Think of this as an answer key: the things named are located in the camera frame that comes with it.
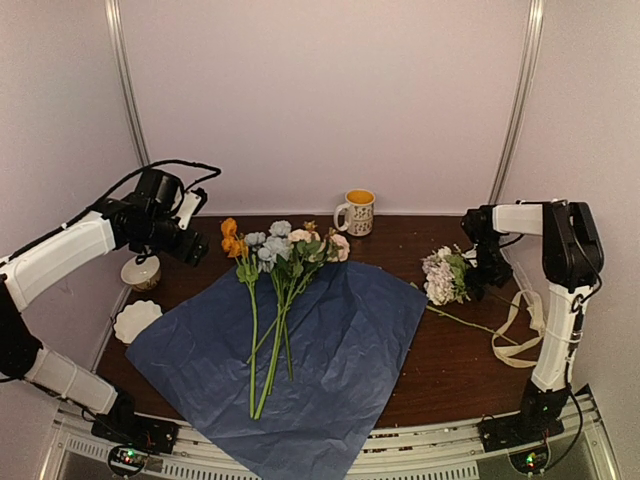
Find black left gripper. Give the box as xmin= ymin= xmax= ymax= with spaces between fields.
xmin=134 ymin=212 xmax=209 ymax=267

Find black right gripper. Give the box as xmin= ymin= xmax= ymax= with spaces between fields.
xmin=467 ymin=236 xmax=514 ymax=299

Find lilac hydrangea fake flower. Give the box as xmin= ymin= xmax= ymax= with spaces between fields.
xmin=421 ymin=244 xmax=517 ymax=346

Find orange fake flower stem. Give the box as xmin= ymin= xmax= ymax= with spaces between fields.
xmin=220 ymin=218 xmax=264 ymax=419

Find blue fake flower stems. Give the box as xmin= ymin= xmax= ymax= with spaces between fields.
xmin=238 ymin=220 xmax=294 ymax=420

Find pink fake flower stem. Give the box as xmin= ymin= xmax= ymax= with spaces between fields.
xmin=246 ymin=219 xmax=351 ymax=365

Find blue wrapping paper sheet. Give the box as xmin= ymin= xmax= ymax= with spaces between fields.
xmin=126 ymin=262 xmax=426 ymax=454

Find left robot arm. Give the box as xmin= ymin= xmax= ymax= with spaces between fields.
xmin=1 ymin=161 xmax=208 ymax=444

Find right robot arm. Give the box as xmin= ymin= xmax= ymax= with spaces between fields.
xmin=461 ymin=200 xmax=604 ymax=442

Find cream ceramic bowl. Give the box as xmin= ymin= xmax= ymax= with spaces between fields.
xmin=120 ymin=256 xmax=161 ymax=292

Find cream ribbon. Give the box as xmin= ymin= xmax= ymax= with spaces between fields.
xmin=489 ymin=289 xmax=560 ymax=370

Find white scalloped dish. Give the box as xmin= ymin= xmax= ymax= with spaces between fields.
xmin=113 ymin=300 xmax=163 ymax=345

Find floral ceramic mug yellow inside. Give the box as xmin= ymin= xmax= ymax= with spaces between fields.
xmin=333 ymin=189 xmax=375 ymax=237

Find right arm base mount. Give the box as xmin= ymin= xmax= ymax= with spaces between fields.
xmin=477 ymin=408 xmax=564 ymax=452

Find right aluminium corner post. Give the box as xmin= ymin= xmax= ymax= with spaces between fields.
xmin=488 ymin=0 xmax=545 ymax=204

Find aluminium corner post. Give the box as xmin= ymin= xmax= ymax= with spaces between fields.
xmin=104 ymin=0 xmax=150 ymax=166
xmin=488 ymin=0 xmax=545 ymax=204

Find left aluminium corner post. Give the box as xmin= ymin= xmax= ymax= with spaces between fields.
xmin=104 ymin=0 xmax=150 ymax=166

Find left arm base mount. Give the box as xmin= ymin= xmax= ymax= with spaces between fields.
xmin=91 ymin=414 xmax=179 ymax=454

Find front aluminium rail base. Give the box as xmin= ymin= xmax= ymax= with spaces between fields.
xmin=38 ymin=389 xmax=620 ymax=479

